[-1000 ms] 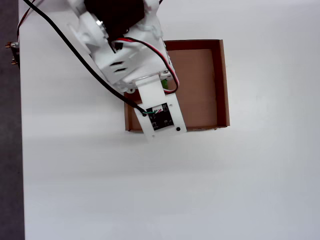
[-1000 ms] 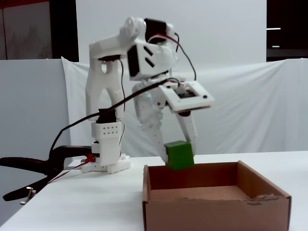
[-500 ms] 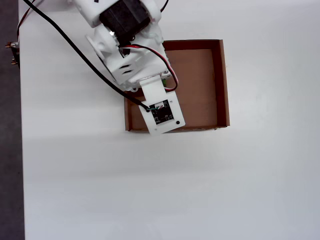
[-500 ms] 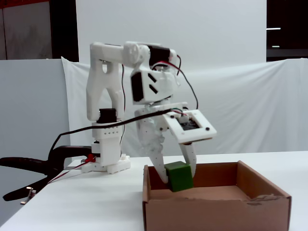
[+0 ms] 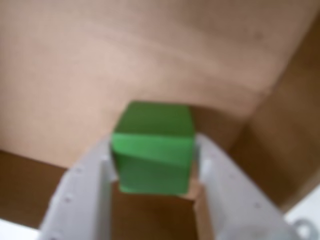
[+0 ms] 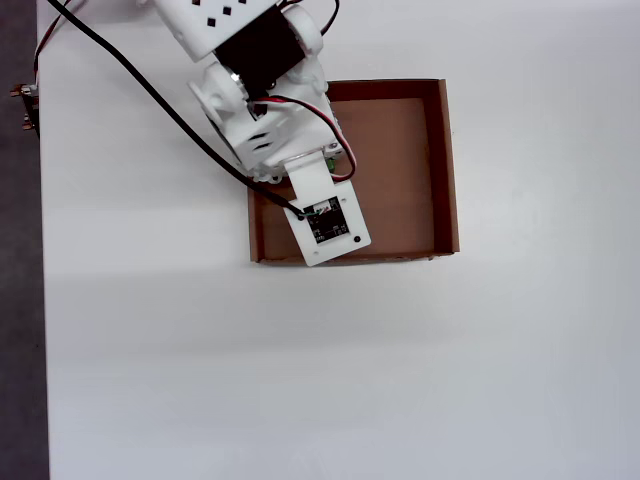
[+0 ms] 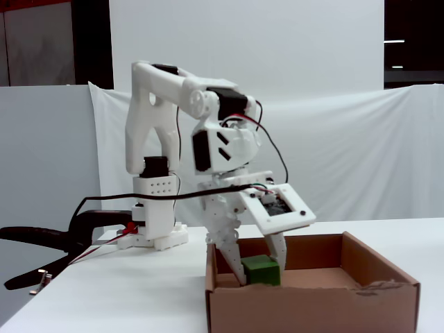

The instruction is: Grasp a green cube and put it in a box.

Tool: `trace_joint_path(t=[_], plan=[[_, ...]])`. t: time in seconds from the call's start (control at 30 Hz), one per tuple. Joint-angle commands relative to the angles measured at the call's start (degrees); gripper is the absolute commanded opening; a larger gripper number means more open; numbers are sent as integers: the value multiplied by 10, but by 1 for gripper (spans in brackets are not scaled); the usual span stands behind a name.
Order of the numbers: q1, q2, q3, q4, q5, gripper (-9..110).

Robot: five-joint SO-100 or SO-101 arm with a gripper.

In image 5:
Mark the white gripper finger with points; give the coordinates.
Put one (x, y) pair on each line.
(82, 190)
(235, 200)

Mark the green cube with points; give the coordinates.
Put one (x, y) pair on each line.
(155, 150)

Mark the brown cardboard box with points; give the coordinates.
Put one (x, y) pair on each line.
(150, 50)

